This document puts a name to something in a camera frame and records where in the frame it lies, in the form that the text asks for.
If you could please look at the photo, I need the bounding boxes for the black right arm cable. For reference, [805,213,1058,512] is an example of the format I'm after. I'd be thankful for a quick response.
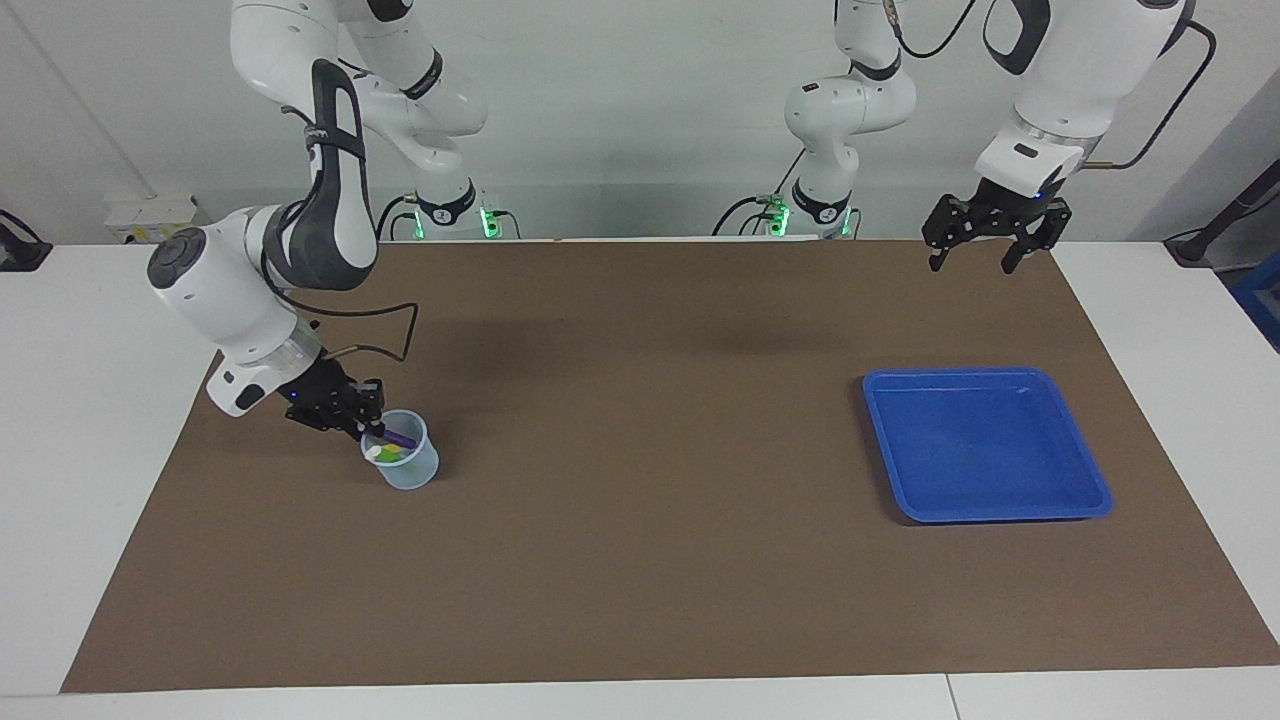
[262,195,419,363]

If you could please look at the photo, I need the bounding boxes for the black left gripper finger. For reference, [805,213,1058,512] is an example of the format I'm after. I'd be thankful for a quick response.
[922,195,973,273]
[1002,203,1073,276]

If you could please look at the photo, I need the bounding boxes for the brown table mat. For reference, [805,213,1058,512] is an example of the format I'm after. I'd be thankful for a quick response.
[60,237,1280,694]

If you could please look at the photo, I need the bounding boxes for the clear plastic cup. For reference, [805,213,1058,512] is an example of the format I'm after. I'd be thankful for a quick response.
[360,409,440,492]

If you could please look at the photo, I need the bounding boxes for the black stand base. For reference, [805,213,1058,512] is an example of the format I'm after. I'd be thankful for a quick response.
[0,208,53,272]

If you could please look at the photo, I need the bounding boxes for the blue plastic tray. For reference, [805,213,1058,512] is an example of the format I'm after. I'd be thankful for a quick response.
[862,367,1114,524]

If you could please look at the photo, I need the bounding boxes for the black left base cables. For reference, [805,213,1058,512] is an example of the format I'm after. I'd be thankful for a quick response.
[712,148,809,238]

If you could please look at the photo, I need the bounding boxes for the blue crate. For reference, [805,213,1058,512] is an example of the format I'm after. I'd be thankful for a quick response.
[1230,252,1280,353]

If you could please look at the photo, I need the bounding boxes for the black angled stand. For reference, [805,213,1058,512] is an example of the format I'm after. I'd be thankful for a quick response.
[1165,160,1280,267]

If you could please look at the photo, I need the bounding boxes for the black base cables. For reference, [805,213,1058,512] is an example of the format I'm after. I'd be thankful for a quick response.
[712,148,809,238]
[376,193,421,242]

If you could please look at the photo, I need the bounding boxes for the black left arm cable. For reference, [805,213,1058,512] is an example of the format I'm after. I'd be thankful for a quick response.
[880,0,1218,171]

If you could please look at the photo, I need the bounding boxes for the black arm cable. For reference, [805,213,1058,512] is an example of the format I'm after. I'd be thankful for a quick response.
[262,195,419,363]
[880,0,1218,171]

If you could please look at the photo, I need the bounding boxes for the black right base cables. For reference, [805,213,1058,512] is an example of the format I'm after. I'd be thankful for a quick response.
[376,193,421,242]

